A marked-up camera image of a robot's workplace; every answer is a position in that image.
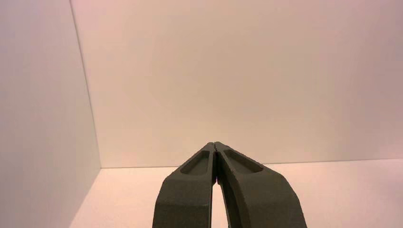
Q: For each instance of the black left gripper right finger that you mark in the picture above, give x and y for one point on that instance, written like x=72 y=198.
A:
x=261 y=198

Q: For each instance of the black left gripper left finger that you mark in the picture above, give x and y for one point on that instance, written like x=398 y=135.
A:
x=185 y=195

